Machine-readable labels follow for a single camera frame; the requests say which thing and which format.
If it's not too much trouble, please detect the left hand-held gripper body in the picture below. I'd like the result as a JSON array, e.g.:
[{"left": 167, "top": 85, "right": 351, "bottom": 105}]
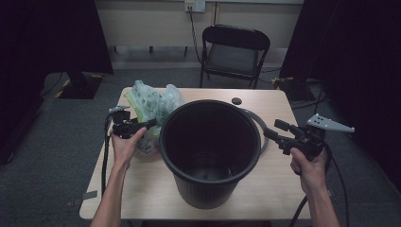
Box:
[{"left": 108, "top": 105, "right": 140, "bottom": 140}]

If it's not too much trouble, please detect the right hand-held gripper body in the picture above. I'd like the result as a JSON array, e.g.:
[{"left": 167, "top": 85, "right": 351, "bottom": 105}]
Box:
[{"left": 291, "top": 113, "right": 356, "bottom": 162}]

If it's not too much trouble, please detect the translucent green plastic trash bag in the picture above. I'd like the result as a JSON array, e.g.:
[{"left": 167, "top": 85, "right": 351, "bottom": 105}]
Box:
[{"left": 124, "top": 79, "right": 186, "bottom": 159}]

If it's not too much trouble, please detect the grey bin rim ring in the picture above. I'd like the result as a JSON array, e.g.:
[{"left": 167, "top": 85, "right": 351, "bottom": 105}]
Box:
[{"left": 240, "top": 107, "right": 270, "bottom": 156}]

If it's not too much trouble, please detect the dark grey trash bin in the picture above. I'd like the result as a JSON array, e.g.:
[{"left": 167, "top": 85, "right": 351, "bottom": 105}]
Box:
[{"left": 158, "top": 98, "right": 263, "bottom": 211}]

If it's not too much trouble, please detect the person's left hand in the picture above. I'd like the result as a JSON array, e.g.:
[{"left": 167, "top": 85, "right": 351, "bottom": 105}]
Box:
[{"left": 111, "top": 127, "right": 148, "bottom": 170}]

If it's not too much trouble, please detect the person's right hand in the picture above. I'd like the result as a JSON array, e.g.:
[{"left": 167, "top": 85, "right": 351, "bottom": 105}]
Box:
[{"left": 288, "top": 147, "right": 329, "bottom": 195}]

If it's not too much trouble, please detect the black stand base yellow tape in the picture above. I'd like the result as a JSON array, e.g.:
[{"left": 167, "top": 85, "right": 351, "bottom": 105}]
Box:
[
  {"left": 271, "top": 76, "right": 317, "bottom": 102},
  {"left": 54, "top": 71, "right": 105, "bottom": 100}
]

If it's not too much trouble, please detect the grey tape strip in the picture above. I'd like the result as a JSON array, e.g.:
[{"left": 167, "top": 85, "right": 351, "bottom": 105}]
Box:
[{"left": 81, "top": 189, "right": 99, "bottom": 201}]

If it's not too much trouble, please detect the dark curtain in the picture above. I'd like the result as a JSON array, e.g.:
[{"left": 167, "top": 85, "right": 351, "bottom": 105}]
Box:
[
  {"left": 278, "top": 0, "right": 401, "bottom": 192},
  {"left": 0, "top": 0, "right": 114, "bottom": 165}
]

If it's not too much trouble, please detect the black folding chair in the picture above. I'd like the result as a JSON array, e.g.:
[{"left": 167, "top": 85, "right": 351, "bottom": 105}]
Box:
[{"left": 199, "top": 24, "right": 271, "bottom": 90}]

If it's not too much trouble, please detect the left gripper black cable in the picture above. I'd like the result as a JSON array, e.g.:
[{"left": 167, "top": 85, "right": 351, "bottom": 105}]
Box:
[{"left": 100, "top": 113, "right": 115, "bottom": 199}]

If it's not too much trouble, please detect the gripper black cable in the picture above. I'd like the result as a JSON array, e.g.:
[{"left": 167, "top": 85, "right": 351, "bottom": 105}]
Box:
[
  {"left": 100, "top": 113, "right": 115, "bottom": 199},
  {"left": 288, "top": 142, "right": 333, "bottom": 227}
]

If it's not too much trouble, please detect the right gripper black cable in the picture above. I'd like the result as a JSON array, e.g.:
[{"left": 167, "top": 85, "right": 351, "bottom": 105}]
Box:
[{"left": 288, "top": 142, "right": 333, "bottom": 227}]

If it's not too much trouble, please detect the black outlet cable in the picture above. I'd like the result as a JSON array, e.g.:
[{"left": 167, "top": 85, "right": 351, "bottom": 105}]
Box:
[{"left": 187, "top": 7, "right": 203, "bottom": 64}]

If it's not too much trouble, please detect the white wall outlet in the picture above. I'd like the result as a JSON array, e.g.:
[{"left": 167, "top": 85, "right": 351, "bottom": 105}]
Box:
[{"left": 183, "top": 0, "right": 207, "bottom": 14}]

